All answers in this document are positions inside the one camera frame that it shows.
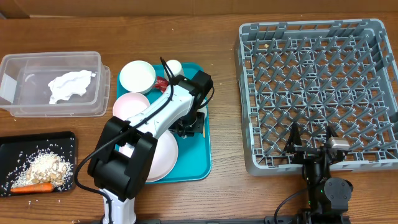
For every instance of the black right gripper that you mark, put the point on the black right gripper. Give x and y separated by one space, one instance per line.
295 144

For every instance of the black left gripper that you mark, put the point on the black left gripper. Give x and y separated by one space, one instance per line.
179 129

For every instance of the red snack wrapper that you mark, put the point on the red snack wrapper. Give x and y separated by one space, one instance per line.
161 84

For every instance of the pink round bowl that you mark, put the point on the pink round bowl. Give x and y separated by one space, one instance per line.
130 104

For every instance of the white napkin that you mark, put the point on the white napkin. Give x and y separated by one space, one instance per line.
71 83

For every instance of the orange carrot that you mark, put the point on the orange carrot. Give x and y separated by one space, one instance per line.
33 189

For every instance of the white paper tissue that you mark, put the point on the white paper tissue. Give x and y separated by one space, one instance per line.
203 110

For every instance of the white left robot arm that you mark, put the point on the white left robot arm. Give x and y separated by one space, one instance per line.
121 162

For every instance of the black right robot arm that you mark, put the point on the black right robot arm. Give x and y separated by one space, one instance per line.
328 197

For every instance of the clear plastic waste bin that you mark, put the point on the clear plastic waste bin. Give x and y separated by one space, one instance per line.
25 79

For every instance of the black food waste tray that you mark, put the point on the black food waste tray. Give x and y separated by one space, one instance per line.
62 143

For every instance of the wooden chopstick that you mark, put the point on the wooden chopstick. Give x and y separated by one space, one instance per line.
204 128

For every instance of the teal plastic serving tray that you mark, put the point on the teal plastic serving tray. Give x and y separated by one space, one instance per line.
194 153

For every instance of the large pink plate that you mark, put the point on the large pink plate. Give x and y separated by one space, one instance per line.
165 157

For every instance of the white paper cup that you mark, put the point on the white paper cup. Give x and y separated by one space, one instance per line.
176 68

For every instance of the grey plastic dish rack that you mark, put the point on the grey plastic dish rack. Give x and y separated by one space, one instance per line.
317 73

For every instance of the white round bowl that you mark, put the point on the white round bowl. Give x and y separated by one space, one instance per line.
138 77

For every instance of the rice and peanuts pile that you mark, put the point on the rice and peanuts pile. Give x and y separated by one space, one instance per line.
40 167

